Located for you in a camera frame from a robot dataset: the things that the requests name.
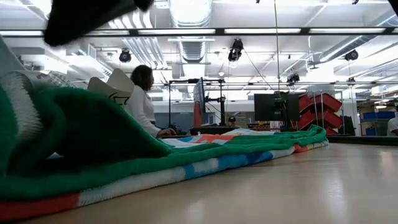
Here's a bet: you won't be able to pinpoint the blue storage bins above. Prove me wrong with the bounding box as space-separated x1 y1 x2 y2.
363 111 396 121

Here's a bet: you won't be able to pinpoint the long ceiling light bar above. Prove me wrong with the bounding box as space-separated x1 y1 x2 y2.
0 27 398 35

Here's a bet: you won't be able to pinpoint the thin black metal frame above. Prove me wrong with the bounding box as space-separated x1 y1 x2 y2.
168 78 200 129

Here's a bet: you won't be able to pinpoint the red upright panel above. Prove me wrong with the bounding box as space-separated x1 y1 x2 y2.
193 101 203 128

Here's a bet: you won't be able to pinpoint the dinosaur print towel green back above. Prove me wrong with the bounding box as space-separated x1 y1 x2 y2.
0 35 330 222

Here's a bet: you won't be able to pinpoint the black rolling monitor stand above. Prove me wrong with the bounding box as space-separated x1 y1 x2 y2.
205 79 228 127

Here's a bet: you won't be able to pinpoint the wide black monitor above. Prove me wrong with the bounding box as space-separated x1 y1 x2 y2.
254 93 300 123

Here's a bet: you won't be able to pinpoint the red stacked storage bins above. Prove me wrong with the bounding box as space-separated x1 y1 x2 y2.
297 92 343 136

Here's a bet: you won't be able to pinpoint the black ceiling spotlight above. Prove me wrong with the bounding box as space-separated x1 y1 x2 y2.
286 73 301 85
228 38 245 62
118 49 132 63
344 49 360 62

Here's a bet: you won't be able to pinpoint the silver corrugated ventilation duct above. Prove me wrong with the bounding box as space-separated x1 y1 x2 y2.
169 0 216 63

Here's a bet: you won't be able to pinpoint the thin hanging cable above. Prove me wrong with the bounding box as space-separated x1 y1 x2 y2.
274 0 280 94

